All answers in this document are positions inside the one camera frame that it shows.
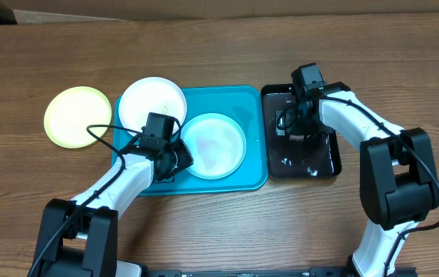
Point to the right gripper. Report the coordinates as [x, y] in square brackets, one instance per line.
[286, 125]

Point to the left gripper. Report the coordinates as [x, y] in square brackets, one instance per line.
[184, 158]

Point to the light blue plate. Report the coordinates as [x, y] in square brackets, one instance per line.
[217, 145]

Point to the white pink plate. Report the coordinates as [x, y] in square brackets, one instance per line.
[151, 94]

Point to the yellow green plate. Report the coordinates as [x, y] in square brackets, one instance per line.
[72, 111]

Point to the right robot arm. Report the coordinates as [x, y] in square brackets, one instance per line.
[398, 178]

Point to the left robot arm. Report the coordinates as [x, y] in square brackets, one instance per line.
[79, 237]

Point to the black plastic tray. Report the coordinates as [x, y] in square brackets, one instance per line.
[291, 157]

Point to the teal plastic tray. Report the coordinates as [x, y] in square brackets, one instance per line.
[241, 103]

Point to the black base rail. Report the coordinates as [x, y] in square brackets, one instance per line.
[323, 271]

